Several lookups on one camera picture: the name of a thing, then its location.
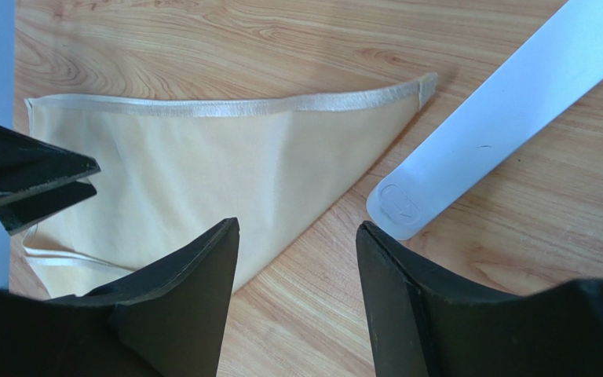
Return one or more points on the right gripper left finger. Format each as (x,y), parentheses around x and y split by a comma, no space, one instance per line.
(167,319)

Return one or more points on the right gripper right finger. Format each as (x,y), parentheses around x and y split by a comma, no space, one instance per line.
(425,320)

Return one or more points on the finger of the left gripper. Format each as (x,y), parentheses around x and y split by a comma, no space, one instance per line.
(23,214)
(29,167)

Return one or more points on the beige cloth napkin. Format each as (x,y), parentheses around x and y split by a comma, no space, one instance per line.
(170,170)

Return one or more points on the metal clothes rack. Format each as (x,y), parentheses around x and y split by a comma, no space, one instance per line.
(554,68)

